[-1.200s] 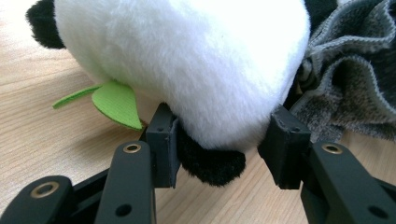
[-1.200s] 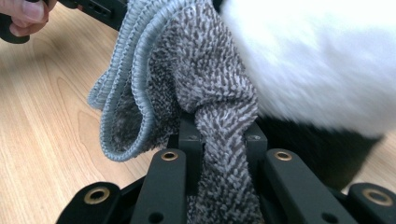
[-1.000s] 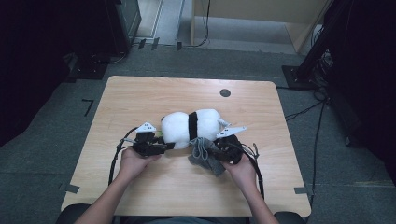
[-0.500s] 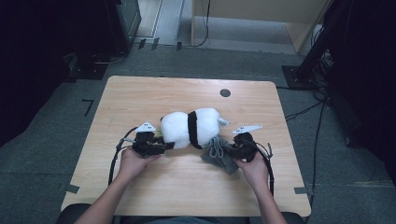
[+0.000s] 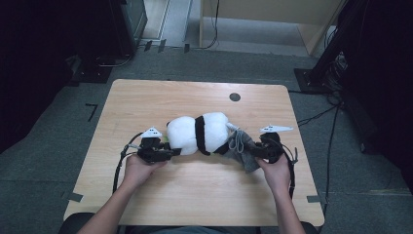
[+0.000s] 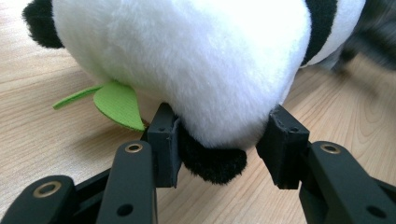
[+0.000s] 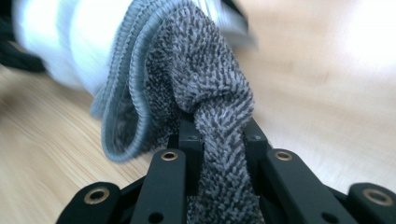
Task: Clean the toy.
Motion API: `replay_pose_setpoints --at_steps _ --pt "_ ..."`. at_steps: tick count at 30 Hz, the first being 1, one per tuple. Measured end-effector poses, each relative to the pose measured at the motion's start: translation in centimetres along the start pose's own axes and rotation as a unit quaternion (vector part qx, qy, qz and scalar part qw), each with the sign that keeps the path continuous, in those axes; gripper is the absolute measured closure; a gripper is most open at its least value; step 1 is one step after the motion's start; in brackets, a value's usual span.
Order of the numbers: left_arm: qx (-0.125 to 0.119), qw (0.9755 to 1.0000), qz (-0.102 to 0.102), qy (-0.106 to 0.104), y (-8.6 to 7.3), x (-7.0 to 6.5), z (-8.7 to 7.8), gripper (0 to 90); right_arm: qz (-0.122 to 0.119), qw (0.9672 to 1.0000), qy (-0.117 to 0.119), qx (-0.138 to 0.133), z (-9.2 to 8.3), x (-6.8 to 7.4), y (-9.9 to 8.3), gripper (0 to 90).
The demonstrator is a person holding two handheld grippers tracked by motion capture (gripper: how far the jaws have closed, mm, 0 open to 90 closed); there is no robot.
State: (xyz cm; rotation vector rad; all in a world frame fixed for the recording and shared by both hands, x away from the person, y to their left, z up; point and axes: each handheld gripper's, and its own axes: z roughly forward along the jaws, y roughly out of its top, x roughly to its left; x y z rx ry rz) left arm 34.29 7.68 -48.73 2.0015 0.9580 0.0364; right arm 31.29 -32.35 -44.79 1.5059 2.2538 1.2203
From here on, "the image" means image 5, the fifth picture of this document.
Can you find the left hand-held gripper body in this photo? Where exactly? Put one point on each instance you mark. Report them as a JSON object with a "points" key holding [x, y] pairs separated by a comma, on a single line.
{"points": [[151, 152]]}

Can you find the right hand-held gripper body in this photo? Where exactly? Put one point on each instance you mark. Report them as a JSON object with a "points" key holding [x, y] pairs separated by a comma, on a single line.
{"points": [[272, 149]]}

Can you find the grey cloth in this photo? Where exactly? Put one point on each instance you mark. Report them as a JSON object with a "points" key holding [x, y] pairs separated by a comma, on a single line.
{"points": [[243, 152]]}

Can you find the black and white panda plush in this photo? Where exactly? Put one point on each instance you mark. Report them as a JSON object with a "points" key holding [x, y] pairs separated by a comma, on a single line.
{"points": [[185, 133]]}

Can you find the person's left hand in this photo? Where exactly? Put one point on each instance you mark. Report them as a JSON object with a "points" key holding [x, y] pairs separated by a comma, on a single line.
{"points": [[139, 174]]}

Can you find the person's right hand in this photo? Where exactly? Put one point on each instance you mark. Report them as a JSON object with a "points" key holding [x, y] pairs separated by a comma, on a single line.
{"points": [[277, 175]]}

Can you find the round dark table grommet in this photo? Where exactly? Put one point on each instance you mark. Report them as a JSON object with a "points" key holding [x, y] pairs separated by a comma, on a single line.
{"points": [[234, 97]]}

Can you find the grey tape strip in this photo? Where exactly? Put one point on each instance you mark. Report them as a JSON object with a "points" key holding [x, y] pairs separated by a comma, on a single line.
{"points": [[75, 197], [313, 199]]}

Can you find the black metal stand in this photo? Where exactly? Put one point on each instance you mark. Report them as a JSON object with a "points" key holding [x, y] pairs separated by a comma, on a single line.
{"points": [[311, 79]]}

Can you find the black tape piece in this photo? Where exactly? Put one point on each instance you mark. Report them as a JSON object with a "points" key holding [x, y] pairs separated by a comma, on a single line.
{"points": [[147, 45], [161, 45], [186, 48]]}

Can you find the dark equipment cabinet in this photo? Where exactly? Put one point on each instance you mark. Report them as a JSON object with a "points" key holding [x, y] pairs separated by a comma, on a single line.
{"points": [[130, 26]]}

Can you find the dark curtain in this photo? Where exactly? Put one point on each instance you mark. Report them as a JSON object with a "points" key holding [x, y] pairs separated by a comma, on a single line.
{"points": [[32, 65], [383, 81]]}

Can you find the light wooden cabinet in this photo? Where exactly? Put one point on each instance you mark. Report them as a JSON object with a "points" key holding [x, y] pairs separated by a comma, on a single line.
{"points": [[259, 8]]}

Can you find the black floor base plate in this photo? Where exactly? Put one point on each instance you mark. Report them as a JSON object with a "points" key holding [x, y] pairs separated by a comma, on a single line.
{"points": [[92, 75]]}

